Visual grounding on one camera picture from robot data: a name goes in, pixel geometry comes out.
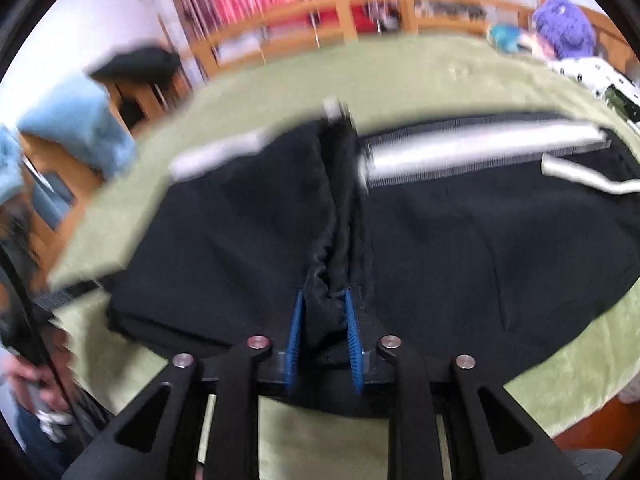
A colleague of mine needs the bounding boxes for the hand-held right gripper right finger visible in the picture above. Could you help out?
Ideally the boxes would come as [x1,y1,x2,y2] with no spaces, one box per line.
[342,290,586,480]

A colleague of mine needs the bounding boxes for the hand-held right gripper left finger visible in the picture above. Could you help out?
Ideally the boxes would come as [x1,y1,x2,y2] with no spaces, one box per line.
[62,289,307,480]

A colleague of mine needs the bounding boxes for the black pants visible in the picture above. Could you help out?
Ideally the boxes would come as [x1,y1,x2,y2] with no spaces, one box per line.
[107,100,640,418]

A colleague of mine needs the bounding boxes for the person's left hand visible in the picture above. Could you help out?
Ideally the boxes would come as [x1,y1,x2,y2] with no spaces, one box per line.
[2,355,68,413]

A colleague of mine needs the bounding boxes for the blue chair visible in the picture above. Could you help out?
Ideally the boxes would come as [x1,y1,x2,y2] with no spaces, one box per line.
[37,172,75,227]

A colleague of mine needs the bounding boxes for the light blue cloth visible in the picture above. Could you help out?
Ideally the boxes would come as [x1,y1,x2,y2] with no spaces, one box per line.
[0,125,25,203]

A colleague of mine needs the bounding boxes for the light blue fleece blanket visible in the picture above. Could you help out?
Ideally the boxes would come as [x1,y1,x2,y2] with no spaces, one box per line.
[17,76,138,178]

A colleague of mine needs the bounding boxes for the green plush blanket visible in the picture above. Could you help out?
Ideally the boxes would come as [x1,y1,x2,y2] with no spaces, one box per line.
[47,35,640,480]

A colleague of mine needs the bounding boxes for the black garment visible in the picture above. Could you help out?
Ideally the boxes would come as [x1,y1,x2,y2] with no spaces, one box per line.
[89,46,182,83]

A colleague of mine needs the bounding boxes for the geometric patterned pillow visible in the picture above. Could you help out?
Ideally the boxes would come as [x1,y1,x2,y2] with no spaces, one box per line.
[487,22,538,56]

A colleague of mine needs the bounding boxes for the cluttered white desk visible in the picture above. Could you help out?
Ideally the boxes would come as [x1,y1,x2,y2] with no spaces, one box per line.
[415,0,496,22]

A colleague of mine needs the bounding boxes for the white floral pillow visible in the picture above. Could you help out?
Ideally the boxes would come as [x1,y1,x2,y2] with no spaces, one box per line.
[547,55,640,121]

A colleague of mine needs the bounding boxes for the dark green floral cloth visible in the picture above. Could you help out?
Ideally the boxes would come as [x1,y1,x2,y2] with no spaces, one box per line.
[602,85,640,122]

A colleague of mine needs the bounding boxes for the purple plush toy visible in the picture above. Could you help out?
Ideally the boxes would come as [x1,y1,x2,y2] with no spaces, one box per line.
[531,0,597,60]

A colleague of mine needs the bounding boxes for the wooden bed frame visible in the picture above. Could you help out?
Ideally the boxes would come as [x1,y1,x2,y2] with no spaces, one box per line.
[0,0,640,281]

